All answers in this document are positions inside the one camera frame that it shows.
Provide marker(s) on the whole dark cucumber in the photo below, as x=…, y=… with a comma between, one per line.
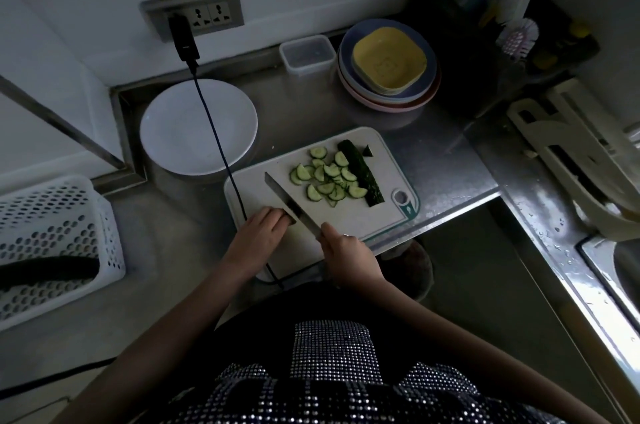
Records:
x=45, y=271

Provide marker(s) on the pile of cucumber slices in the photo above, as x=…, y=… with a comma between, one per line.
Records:
x=327, y=178

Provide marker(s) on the black studded top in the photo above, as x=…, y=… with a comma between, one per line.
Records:
x=330, y=363

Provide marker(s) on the steel kitchen knife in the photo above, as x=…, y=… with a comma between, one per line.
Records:
x=285, y=196

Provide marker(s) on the grey wall socket panel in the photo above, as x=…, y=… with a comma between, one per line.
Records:
x=225, y=13

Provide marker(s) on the white round plate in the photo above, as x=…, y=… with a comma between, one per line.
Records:
x=195, y=126

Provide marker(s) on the black dish rack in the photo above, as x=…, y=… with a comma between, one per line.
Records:
x=465, y=48

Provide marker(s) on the cream plastic drying rack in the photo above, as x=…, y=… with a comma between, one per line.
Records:
x=580, y=158

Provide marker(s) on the white perforated plastic basket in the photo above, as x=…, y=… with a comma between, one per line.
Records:
x=50, y=218

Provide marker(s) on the person's right hand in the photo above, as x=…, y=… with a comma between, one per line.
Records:
x=350, y=258

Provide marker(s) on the pink round plate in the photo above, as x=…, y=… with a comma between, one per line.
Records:
x=380, y=106

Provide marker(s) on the person's left hand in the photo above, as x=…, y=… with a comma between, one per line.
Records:
x=255, y=241

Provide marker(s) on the yellow sponge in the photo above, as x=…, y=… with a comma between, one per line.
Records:
x=580, y=29

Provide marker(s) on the white cutting board green rim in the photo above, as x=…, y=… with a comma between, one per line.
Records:
x=370, y=223

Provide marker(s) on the black power adapter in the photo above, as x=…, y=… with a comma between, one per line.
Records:
x=183, y=38

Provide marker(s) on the light blue round plate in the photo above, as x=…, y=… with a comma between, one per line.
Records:
x=350, y=71

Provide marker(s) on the person's left fingers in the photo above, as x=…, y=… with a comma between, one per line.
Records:
x=275, y=218

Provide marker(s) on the long halved cucumber piece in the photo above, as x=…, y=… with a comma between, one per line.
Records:
x=364, y=173

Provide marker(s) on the person's right fingers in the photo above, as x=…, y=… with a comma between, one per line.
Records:
x=334, y=237

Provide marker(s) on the clear plastic food container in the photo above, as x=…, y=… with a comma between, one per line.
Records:
x=307, y=54

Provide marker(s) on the person's left forearm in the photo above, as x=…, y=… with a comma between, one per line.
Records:
x=175, y=328

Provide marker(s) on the steel sink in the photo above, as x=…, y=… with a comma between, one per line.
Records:
x=617, y=273

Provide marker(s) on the person's right forearm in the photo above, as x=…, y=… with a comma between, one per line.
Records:
x=450, y=343

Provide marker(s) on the pink white dish brush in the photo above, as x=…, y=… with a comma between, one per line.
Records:
x=519, y=37

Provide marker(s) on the yellow square plate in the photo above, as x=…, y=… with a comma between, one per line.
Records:
x=389, y=58

